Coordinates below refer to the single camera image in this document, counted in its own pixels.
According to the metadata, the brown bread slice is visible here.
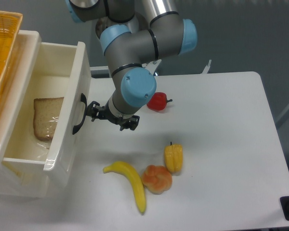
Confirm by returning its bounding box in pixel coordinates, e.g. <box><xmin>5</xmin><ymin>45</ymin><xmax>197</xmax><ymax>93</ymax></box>
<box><xmin>33</xmin><ymin>97</ymin><xmax>64</xmax><ymax>142</ymax></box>

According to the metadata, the orange swirl bread roll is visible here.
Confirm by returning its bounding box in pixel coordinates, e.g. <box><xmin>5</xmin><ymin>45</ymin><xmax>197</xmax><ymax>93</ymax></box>
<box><xmin>141</xmin><ymin>165</ymin><xmax>172</xmax><ymax>194</ymax></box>

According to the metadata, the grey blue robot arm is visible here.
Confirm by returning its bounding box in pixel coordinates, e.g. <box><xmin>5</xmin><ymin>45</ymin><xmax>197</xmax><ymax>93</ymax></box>
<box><xmin>66</xmin><ymin>0</ymin><xmax>197</xmax><ymax>130</ymax></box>

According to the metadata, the yellow woven basket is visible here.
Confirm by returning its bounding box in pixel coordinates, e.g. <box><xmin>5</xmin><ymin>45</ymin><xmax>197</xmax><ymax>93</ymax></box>
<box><xmin>0</xmin><ymin>11</ymin><xmax>23</xmax><ymax>98</ymax></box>

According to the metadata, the yellow toy banana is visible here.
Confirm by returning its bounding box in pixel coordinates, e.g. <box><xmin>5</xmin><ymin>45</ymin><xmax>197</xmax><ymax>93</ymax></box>
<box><xmin>103</xmin><ymin>161</ymin><xmax>146</xmax><ymax>214</ymax></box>

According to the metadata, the white drawer cabinet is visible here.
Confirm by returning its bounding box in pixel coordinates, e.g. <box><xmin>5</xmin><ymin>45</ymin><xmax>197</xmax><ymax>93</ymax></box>
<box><xmin>0</xmin><ymin>30</ymin><xmax>49</xmax><ymax>197</ymax></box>

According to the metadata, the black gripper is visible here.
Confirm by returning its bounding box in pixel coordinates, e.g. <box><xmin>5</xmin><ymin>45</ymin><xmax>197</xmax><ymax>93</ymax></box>
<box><xmin>85</xmin><ymin>101</ymin><xmax>140</xmax><ymax>131</ymax></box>

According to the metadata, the red toy bell pepper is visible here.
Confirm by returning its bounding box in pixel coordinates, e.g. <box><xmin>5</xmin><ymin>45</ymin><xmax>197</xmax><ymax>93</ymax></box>
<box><xmin>146</xmin><ymin>92</ymin><xmax>173</xmax><ymax>112</ymax></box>

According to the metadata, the yellow toy bell pepper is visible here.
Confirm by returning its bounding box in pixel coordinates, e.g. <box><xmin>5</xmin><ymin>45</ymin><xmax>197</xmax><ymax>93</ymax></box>
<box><xmin>164</xmin><ymin>142</ymin><xmax>183</xmax><ymax>173</ymax></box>

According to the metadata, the white drawer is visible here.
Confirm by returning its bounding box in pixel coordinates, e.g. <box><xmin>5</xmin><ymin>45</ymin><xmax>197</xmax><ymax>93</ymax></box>
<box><xmin>3</xmin><ymin>42</ymin><xmax>91</xmax><ymax>188</ymax></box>

